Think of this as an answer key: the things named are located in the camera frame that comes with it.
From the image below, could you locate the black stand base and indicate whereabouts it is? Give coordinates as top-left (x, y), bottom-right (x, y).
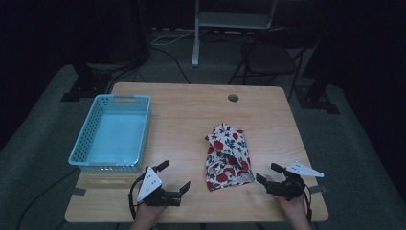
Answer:
top-left (295, 47), bottom-right (341, 115)
top-left (60, 63), bottom-right (113, 103)

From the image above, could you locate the white floor cable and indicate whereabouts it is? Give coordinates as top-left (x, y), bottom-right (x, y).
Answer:
top-left (149, 29), bottom-right (199, 46)

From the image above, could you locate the light blue plastic basket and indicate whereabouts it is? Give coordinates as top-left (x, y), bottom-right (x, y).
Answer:
top-left (67, 93), bottom-right (151, 173)

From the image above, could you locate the white metal stand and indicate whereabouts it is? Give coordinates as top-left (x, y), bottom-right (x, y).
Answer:
top-left (191, 0), bottom-right (279, 67)

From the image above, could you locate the black folding chair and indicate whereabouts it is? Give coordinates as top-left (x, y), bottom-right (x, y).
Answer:
top-left (228, 27), bottom-right (317, 100)

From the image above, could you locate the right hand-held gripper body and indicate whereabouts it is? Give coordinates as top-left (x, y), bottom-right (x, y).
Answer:
top-left (265, 160), bottom-right (326, 202)

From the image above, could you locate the person's right hand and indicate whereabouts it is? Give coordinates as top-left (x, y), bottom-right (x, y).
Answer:
top-left (273, 195), bottom-right (309, 222)

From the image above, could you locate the white shirt with red flowers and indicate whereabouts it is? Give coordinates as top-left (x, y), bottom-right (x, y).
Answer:
top-left (204, 122), bottom-right (256, 193)

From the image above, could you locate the person's left hand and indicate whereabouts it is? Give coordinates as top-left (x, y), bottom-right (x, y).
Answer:
top-left (135, 202), bottom-right (168, 224)

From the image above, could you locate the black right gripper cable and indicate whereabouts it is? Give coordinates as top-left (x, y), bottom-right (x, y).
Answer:
top-left (299, 180), bottom-right (314, 224)

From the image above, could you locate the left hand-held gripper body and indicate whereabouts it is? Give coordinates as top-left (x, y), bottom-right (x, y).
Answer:
top-left (136, 166), bottom-right (182, 207)

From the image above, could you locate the black floor cable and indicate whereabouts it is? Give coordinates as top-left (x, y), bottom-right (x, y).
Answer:
top-left (15, 167), bottom-right (79, 230)
top-left (149, 46), bottom-right (192, 84)

